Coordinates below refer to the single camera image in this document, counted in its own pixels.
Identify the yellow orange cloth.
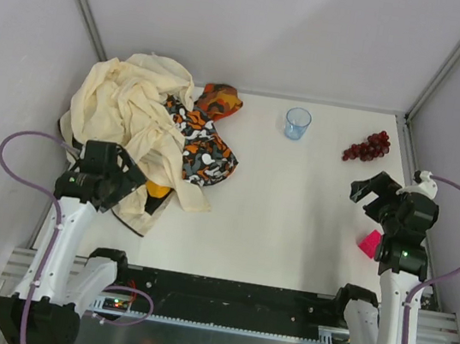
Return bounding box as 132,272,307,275
146,181,171,199

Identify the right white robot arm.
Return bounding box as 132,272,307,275
336,171,439,344

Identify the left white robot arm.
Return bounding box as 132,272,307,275
0,140,146,344

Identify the cream cloth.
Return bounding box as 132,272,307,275
43,41,233,247

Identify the camouflage orange grey cloth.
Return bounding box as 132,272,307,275
164,96,238,187

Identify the orange brown patterned cloth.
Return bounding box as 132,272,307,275
196,83,243,122

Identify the pink cube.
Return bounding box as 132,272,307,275
357,230,382,259

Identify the red grape bunch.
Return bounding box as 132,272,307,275
341,130,391,162

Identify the clear blue plastic cup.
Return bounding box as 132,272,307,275
284,107,313,141

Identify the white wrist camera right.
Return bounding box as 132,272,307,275
397,170,438,200

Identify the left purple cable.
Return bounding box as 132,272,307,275
0,126,84,344

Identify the grey cable duct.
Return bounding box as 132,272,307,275
88,294,350,344

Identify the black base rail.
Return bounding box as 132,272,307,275
118,265,345,333

